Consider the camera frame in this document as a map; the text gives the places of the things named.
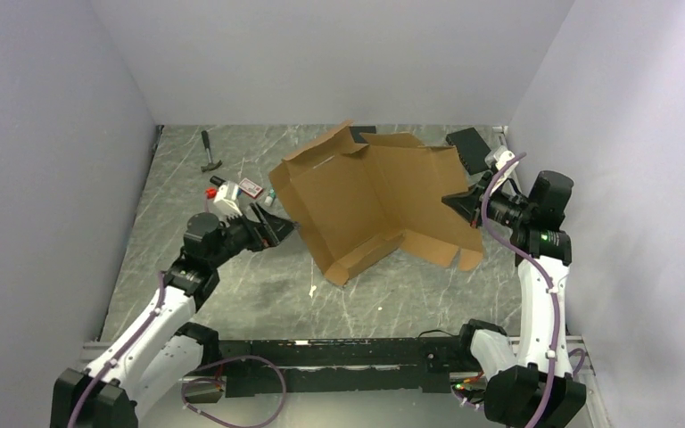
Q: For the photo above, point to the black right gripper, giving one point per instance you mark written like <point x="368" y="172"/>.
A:
<point x="467" y="205"/>

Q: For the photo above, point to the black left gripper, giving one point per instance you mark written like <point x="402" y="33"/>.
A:
<point x="273" y="230"/>

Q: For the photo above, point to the brown cardboard box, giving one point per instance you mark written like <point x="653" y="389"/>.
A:
<point x="357" y="200"/>

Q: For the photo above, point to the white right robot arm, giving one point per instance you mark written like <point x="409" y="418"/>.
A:
<point x="532" y="384"/>

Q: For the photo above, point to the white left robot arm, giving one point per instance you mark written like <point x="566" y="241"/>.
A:
<point x="163" y="344"/>

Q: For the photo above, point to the small black box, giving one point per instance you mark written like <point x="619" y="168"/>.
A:
<point x="357" y="133"/>

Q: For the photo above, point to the small white green bottle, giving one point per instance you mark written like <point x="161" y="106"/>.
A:
<point x="270" y="197"/>

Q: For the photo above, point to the red white card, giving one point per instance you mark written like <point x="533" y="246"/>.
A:
<point x="250" y="188"/>

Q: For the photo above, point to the black hammer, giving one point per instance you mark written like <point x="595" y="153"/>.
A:
<point x="212" y="164"/>

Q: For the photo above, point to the black flat network switch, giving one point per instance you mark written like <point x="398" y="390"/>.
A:
<point x="471" y="148"/>

